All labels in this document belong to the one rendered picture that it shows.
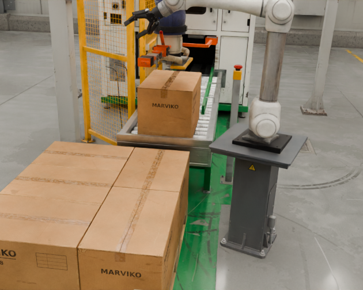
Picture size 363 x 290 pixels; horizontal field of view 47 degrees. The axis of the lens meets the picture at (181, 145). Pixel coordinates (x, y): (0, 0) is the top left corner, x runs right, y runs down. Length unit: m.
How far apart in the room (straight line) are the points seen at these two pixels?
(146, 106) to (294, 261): 1.47
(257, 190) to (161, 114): 0.90
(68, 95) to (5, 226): 1.91
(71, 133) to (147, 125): 1.12
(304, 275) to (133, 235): 1.22
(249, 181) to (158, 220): 0.75
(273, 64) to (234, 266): 1.29
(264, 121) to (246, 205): 0.68
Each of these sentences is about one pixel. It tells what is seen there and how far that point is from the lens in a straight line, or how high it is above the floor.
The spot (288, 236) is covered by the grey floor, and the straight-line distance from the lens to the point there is 3.14.
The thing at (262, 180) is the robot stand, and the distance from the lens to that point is 2.65.
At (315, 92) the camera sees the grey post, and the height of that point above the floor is 0.27.
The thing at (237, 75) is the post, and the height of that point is 0.96.
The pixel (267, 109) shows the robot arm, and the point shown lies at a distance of 2.34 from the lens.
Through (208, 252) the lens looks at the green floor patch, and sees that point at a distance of 2.87.
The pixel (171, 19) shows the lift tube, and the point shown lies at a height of 1.43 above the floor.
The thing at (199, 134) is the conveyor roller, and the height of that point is 0.53.
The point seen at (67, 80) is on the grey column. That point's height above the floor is 0.79.
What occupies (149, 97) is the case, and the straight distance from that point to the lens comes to 3.02.
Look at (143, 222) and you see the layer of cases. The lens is 2.16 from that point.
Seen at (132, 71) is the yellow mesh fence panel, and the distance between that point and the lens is 3.73.
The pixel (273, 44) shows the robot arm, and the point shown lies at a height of 1.39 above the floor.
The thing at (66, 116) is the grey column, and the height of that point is 0.46.
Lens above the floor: 1.73
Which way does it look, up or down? 23 degrees down
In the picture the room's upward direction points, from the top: 2 degrees clockwise
